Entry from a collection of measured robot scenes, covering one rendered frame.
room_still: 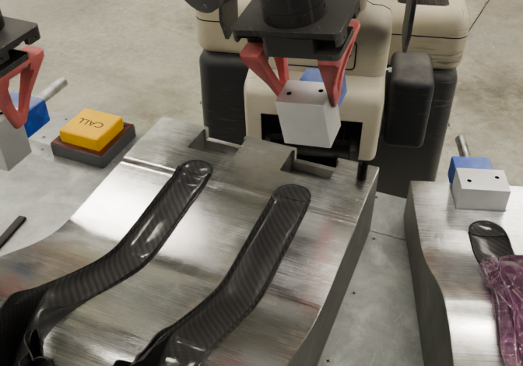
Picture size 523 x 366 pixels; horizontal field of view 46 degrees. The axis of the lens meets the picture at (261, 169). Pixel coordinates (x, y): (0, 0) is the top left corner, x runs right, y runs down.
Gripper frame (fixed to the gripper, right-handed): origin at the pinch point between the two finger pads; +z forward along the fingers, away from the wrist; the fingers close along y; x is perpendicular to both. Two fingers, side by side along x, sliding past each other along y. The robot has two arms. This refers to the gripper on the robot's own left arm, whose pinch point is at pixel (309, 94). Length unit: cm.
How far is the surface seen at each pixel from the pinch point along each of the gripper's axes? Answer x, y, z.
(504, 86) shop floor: 176, 7, 128
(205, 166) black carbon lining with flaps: -6.0, -10.6, 6.0
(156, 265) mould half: -20.0, -8.1, 4.4
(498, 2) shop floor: 264, -5, 141
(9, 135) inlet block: -13.9, -26.0, -3.0
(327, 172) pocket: -0.4, 0.7, 10.3
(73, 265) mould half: -23.6, -13.4, 1.5
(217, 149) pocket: -0.4, -12.5, 8.8
